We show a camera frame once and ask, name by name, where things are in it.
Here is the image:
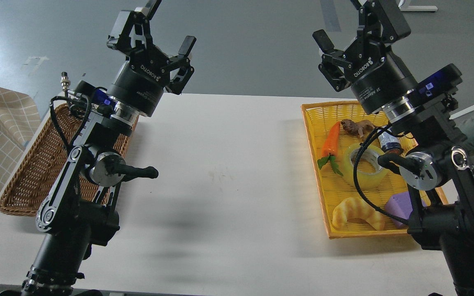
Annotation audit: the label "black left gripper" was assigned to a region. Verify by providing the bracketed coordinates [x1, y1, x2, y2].
[107, 0, 196, 117]

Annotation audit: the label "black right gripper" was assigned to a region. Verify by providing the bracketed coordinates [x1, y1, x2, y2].
[312, 0, 418, 114]

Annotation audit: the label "yellow tape roll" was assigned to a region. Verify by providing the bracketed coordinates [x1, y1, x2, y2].
[340, 143, 388, 190]

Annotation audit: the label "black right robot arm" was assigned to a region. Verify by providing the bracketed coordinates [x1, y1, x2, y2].
[313, 0, 474, 296]

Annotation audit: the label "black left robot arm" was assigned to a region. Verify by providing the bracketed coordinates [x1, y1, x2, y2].
[0, 0, 196, 296]

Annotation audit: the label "white desk foot bar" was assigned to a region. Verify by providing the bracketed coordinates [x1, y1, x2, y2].
[398, 0, 438, 13]

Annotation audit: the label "brown toy dinosaur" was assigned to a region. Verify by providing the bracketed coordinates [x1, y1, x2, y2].
[340, 119, 376, 139]

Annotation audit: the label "small blue can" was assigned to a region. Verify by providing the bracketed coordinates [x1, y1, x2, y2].
[378, 132, 403, 155]

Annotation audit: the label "orange toy carrot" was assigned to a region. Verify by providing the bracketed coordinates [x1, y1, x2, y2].
[316, 121, 344, 176]

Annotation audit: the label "yellow plastic basket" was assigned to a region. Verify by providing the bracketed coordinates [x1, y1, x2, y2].
[301, 101, 448, 239]

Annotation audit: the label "toy croissant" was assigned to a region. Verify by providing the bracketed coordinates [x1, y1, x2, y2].
[332, 197, 386, 231]

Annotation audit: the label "purple foam block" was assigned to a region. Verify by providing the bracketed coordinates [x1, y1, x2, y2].
[384, 192, 412, 230]

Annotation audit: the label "brown wicker basket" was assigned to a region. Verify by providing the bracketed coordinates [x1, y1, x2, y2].
[0, 103, 130, 217]

